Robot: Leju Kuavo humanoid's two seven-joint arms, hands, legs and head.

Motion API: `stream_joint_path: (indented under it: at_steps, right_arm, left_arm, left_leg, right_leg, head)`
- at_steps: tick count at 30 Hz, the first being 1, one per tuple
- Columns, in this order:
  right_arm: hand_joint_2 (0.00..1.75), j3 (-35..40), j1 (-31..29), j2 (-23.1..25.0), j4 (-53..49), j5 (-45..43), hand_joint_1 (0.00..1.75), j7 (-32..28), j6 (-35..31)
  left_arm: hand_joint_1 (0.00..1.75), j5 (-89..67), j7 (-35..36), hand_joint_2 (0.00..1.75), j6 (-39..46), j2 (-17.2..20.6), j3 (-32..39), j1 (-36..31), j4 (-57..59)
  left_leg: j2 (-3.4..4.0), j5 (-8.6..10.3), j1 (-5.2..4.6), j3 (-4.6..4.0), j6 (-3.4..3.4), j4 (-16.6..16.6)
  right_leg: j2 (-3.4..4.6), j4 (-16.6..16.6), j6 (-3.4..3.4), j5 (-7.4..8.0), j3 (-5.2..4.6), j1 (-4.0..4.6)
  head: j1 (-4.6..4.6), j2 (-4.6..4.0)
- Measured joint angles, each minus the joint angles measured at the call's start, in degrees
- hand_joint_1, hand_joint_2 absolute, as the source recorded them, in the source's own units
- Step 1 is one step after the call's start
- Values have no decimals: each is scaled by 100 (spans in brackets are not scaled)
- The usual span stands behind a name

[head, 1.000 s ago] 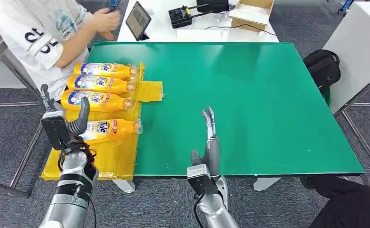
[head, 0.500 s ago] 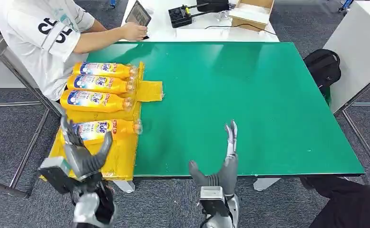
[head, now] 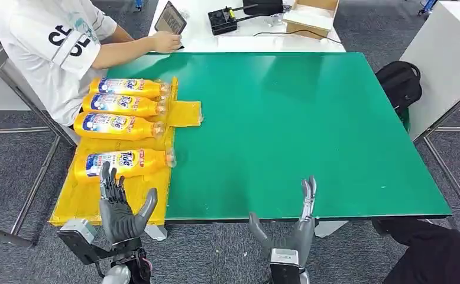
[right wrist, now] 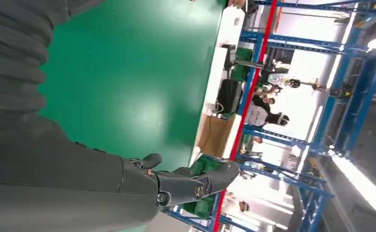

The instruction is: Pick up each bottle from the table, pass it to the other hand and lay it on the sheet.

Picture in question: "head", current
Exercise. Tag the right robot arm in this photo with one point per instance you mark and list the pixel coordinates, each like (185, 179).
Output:
(304, 277)

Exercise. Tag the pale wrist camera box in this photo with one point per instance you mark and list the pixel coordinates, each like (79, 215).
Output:
(285, 256)
(77, 229)

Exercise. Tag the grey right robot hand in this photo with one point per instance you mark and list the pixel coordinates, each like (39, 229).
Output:
(296, 243)

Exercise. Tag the white table foot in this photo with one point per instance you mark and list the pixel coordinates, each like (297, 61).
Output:
(330, 228)
(155, 232)

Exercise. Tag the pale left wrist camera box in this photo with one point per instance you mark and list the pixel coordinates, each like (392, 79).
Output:
(77, 229)

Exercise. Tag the black case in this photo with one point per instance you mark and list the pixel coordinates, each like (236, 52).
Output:
(263, 6)

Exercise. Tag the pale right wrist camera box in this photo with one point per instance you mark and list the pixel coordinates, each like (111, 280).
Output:
(285, 256)

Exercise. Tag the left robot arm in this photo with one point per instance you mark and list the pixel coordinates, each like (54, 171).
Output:
(116, 274)

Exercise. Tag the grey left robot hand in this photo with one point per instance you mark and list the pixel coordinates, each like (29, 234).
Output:
(118, 219)

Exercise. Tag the black backpack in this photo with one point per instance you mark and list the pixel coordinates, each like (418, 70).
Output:
(398, 84)

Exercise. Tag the cardboard box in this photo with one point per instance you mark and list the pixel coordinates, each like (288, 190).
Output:
(316, 8)

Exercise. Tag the white table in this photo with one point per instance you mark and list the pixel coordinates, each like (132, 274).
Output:
(214, 43)

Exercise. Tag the dark tablet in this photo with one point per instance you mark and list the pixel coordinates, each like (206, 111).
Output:
(170, 17)

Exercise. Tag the black device with antennas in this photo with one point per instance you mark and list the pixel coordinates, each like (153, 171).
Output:
(222, 21)

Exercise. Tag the person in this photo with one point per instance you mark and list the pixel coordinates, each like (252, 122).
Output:
(50, 58)

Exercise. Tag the person's hand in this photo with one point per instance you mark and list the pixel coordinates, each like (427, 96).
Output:
(166, 41)

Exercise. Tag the orange detergent bottle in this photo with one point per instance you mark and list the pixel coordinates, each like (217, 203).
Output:
(116, 104)
(128, 87)
(112, 126)
(136, 162)

